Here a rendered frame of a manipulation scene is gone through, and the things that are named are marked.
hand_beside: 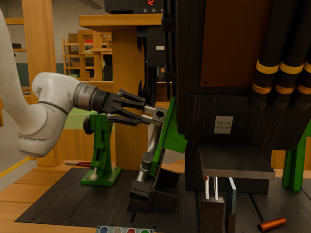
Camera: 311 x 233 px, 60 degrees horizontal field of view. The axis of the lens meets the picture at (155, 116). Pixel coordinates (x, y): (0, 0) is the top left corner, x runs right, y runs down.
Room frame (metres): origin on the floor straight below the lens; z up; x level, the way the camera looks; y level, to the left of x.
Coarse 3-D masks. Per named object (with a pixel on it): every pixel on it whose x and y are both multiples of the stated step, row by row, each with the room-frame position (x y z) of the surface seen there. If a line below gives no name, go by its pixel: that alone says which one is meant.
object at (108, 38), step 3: (108, 36) 7.90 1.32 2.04; (111, 36) 8.33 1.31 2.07; (108, 39) 7.86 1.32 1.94; (111, 39) 7.85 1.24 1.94; (108, 42) 7.90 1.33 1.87; (111, 42) 8.33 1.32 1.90; (108, 45) 7.90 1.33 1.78; (111, 45) 8.33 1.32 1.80; (108, 48) 7.90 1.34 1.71; (162, 69) 7.72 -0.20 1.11; (162, 78) 7.92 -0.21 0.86; (162, 81) 7.98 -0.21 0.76
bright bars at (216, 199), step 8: (208, 184) 0.70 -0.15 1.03; (216, 184) 0.69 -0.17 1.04; (208, 192) 0.68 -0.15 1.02; (216, 192) 0.68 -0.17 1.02; (200, 200) 0.67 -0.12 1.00; (208, 200) 0.66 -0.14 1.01; (216, 200) 0.66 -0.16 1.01; (200, 208) 0.66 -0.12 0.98; (208, 208) 0.65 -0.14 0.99; (216, 208) 0.65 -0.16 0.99; (200, 216) 0.65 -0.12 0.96; (208, 216) 0.65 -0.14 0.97; (216, 216) 0.65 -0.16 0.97; (200, 224) 0.65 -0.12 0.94; (208, 224) 0.65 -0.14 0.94; (216, 224) 0.65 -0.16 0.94; (200, 232) 0.65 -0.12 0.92; (208, 232) 0.65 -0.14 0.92; (216, 232) 0.65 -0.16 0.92
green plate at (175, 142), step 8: (168, 112) 0.77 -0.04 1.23; (168, 120) 0.77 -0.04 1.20; (168, 128) 0.78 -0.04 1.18; (176, 128) 0.78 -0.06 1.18; (168, 136) 0.78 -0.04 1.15; (176, 136) 0.78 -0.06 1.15; (184, 136) 0.77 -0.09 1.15; (160, 144) 0.77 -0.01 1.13; (168, 144) 0.78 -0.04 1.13; (176, 144) 0.78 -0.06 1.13; (184, 144) 0.77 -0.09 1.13
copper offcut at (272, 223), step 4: (272, 220) 0.70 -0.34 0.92; (276, 220) 0.70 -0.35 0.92; (280, 220) 0.70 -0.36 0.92; (284, 220) 0.71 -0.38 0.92; (260, 224) 0.68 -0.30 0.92; (264, 224) 0.68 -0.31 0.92; (268, 224) 0.68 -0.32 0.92; (272, 224) 0.69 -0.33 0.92; (276, 224) 0.69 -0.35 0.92; (280, 224) 0.70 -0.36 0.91; (284, 224) 0.70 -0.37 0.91; (260, 228) 0.68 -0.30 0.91; (264, 228) 0.67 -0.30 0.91; (268, 228) 0.68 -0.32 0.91; (272, 228) 0.69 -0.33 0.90
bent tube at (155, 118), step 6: (156, 108) 0.87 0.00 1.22; (162, 108) 0.88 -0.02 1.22; (156, 114) 0.88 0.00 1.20; (162, 114) 0.88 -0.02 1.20; (156, 120) 0.84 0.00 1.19; (162, 120) 0.84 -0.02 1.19; (156, 126) 0.89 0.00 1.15; (162, 126) 0.91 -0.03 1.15; (156, 132) 0.91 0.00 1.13; (156, 138) 0.92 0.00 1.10; (150, 144) 0.92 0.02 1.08; (156, 144) 0.92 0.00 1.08; (150, 150) 0.90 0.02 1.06; (138, 174) 0.84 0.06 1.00; (144, 174) 0.83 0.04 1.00; (138, 180) 0.82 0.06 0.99; (144, 180) 0.82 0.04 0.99
